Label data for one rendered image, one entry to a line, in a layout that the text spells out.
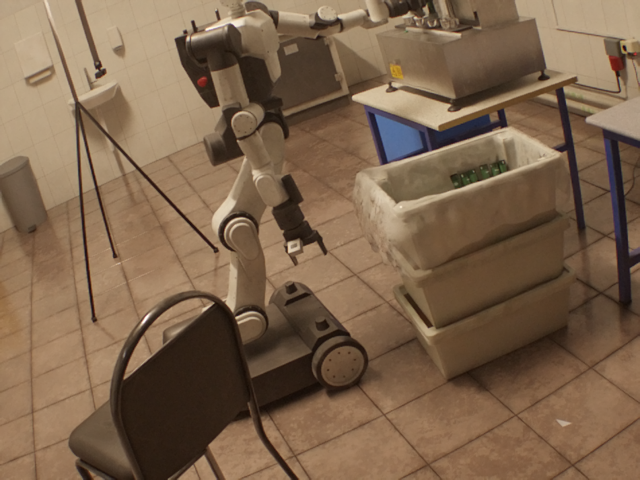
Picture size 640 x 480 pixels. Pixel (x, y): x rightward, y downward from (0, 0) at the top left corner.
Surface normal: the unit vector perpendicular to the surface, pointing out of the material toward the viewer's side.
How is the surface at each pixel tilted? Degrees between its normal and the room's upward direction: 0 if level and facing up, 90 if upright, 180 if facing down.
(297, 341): 0
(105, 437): 0
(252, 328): 90
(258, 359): 0
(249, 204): 90
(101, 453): 9
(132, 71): 90
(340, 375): 90
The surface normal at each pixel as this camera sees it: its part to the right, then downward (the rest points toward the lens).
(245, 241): 0.34, 0.33
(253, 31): 0.54, 0.15
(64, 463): -0.27, -0.87
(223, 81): -0.16, 0.46
